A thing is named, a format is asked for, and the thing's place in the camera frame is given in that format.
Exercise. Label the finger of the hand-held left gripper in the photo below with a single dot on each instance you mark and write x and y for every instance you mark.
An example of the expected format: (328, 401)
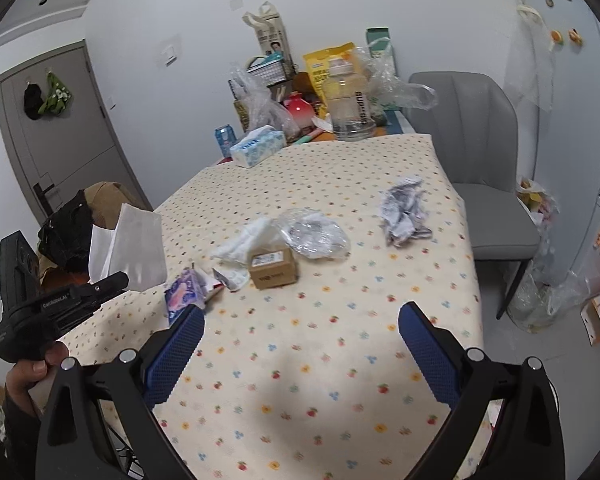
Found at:
(102, 287)

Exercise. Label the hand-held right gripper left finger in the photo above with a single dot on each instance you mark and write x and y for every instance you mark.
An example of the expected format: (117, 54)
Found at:
(180, 350)

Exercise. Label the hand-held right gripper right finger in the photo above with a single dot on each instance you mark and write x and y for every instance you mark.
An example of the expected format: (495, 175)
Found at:
(425, 355)

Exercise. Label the white paper bag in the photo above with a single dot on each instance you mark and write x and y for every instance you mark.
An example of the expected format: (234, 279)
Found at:
(135, 245)

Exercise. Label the purple plastic wrapper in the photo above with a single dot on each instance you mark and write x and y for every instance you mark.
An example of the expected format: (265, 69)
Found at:
(180, 292)

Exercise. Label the white plastic wrapper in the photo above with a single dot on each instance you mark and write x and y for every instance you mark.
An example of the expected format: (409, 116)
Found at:
(232, 277)

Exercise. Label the small cardboard box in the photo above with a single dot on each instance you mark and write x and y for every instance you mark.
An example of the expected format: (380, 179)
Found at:
(274, 270)

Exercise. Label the white tissue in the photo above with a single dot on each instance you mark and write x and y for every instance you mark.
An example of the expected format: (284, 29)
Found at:
(247, 242)

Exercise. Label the printed paper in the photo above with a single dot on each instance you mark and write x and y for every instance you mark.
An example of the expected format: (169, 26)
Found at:
(405, 210)

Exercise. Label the crushed clear plastic bottle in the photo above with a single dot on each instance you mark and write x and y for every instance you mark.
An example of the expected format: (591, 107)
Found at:
(312, 232)

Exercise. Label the person's left forearm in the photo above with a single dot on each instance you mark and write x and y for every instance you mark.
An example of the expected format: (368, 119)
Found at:
(20, 425)

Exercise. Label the person's left hand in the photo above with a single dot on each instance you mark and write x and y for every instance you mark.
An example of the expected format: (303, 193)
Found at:
(30, 372)

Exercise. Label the black bag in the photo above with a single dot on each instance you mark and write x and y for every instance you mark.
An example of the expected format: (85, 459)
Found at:
(65, 240)

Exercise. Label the brown bag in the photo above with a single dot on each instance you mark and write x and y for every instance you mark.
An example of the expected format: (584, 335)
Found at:
(110, 200)

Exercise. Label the floral tablecloth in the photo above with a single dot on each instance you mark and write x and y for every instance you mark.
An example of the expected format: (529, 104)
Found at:
(330, 310)

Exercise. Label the clear bag of bottles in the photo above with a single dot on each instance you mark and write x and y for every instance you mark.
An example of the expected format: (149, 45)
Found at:
(545, 300)

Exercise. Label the grey door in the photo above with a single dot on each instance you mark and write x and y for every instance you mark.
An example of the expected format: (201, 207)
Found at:
(80, 150)

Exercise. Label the plastic bag with yellow contents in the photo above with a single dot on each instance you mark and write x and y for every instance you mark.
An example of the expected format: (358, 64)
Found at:
(535, 200)

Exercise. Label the grey upholstered chair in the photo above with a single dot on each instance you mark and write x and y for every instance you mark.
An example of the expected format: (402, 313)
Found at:
(480, 170)

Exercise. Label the blue drink can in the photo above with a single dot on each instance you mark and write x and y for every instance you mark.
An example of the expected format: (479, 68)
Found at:
(225, 137)

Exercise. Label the black hanging hat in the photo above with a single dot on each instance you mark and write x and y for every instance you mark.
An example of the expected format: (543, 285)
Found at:
(32, 102)

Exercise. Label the green hanging cloth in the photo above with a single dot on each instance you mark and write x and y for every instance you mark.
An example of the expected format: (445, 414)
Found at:
(55, 95)

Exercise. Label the blue white tissue box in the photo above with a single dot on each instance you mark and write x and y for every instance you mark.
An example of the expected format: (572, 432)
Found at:
(257, 146)

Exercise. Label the clear plastic bag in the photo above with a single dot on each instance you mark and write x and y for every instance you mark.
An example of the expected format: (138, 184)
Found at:
(405, 87)
(260, 105)

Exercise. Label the pink green slim packet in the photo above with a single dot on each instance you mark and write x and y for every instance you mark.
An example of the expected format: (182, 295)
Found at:
(312, 135)

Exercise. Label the large clear water bottle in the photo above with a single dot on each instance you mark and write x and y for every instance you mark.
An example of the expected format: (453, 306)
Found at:
(349, 100)

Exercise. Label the pale blue refrigerator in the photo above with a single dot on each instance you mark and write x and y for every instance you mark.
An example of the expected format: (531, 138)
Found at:
(580, 135)

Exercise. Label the yellow snack bag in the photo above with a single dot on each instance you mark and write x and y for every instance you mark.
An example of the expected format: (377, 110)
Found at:
(317, 67)

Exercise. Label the white mesh bag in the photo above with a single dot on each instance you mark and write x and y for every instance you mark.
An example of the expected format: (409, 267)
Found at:
(530, 60)

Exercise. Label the green white carton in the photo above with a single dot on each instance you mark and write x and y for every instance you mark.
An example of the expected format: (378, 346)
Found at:
(377, 42)

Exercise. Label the orange fruit magnet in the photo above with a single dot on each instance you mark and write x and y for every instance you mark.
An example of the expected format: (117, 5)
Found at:
(557, 37)

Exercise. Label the white wall switch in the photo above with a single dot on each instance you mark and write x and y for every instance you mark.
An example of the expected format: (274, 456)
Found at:
(170, 51)

